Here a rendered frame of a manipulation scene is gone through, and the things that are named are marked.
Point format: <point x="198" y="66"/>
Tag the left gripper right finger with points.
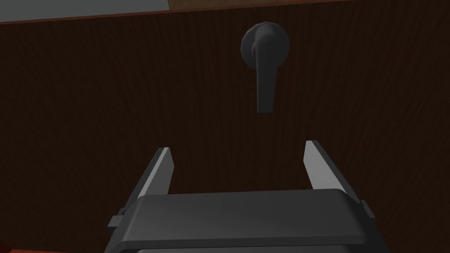
<point x="321" y="172"/>

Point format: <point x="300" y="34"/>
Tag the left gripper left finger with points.
<point x="156" y="174"/>

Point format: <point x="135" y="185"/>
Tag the dark brown wooden door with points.
<point x="88" y="123"/>

